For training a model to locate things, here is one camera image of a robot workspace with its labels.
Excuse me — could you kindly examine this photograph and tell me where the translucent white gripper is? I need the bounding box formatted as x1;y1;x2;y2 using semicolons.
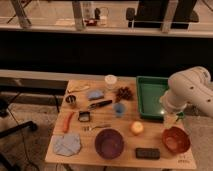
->
163;112;184;128

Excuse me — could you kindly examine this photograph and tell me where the silver fork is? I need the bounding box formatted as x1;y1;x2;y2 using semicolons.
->
83;124;111;131

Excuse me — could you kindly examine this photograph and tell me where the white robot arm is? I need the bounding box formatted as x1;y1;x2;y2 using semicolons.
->
159;66;213;129

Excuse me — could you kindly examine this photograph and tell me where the green plastic tray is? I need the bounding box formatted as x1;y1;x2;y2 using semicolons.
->
136;76;168;121

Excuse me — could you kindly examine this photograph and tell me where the orange-red bowl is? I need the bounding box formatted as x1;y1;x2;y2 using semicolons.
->
162;127;191;154

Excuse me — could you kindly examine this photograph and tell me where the yellow apple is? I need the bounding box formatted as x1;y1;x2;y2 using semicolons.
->
130;121;144;135

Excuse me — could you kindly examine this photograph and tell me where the black rectangular block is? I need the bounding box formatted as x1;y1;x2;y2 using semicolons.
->
135;148;160;160

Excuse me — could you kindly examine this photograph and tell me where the blue plastic cup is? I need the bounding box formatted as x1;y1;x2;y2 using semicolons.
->
113;103;125;117

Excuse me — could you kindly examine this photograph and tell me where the brown pine cone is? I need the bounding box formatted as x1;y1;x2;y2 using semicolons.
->
116;87;133;102

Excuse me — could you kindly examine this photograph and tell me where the purple bowl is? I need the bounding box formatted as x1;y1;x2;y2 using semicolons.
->
95;129;124;159

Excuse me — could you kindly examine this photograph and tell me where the small metal cup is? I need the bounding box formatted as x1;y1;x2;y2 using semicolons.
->
65;95;77;108

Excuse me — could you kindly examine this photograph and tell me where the orange carrot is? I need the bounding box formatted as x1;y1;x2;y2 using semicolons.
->
62;112;75;133

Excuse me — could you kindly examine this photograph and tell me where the yellow banana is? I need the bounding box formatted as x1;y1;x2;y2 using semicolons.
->
67;85;90;93

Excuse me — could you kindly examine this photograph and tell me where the blue-grey cloth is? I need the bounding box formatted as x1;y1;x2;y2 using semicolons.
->
53;133;81;157

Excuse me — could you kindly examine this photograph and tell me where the black office chair base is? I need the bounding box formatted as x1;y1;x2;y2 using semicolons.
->
0;98;38;171

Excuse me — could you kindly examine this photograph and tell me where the black handled tool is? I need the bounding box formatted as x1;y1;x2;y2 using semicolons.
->
88;100;113;110

